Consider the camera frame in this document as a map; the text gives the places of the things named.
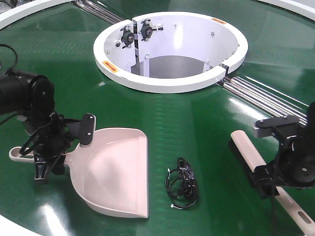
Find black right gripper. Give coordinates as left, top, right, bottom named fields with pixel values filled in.
left=248, top=135, right=315, bottom=199

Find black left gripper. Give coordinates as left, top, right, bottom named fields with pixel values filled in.
left=19, top=112, right=71, bottom=184

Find beige hand broom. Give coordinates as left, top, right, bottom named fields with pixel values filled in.
left=230, top=130, right=315, bottom=236

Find pink plastic dustpan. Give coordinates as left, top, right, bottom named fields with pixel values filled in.
left=9, top=127, right=150, bottom=219

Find black cable bundle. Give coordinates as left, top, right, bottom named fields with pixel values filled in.
left=164, top=157, right=198, bottom=209

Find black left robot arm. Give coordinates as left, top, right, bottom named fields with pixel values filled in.
left=0, top=70, right=71, bottom=184

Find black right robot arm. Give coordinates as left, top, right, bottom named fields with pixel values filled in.
left=249, top=103, right=315, bottom=199

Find steel rollers right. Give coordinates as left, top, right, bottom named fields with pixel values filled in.
left=217, top=76, right=309, bottom=125

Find steel rollers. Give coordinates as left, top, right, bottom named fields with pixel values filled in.
left=217, top=76, right=309, bottom=125
left=72, top=0, right=124, bottom=24

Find left black bearing block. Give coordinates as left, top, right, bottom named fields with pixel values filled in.
left=121, top=26, right=134, bottom=49

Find black bearing block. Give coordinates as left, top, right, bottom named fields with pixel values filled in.
left=140, top=19, right=164, bottom=42
left=121, top=26, right=134, bottom=49

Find white outer rim left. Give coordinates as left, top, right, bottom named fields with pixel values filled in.
left=0, top=0, right=70, bottom=29

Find white rim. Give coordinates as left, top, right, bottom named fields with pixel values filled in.
left=0, top=0, right=70, bottom=29
left=258, top=0, right=315, bottom=21

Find steel rollers top left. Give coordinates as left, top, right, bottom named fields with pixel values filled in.
left=72, top=0, right=124, bottom=24

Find right black bearing block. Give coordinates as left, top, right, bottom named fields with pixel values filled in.
left=140, top=19, right=164, bottom=42

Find white outer rim right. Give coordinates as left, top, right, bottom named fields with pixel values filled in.
left=258, top=0, right=315, bottom=21

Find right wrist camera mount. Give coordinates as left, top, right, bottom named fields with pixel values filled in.
left=253, top=115, right=304, bottom=138

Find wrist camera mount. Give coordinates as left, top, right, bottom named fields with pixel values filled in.
left=253, top=115, right=304, bottom=138
left=63, top=113, right=96, bottom=148

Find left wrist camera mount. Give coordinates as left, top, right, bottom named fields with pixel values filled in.
left=63, top=113, right=96, bottom=148

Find white inner conveyor ring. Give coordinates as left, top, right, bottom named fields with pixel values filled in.
left=93, top=11, right=249, bottom=94

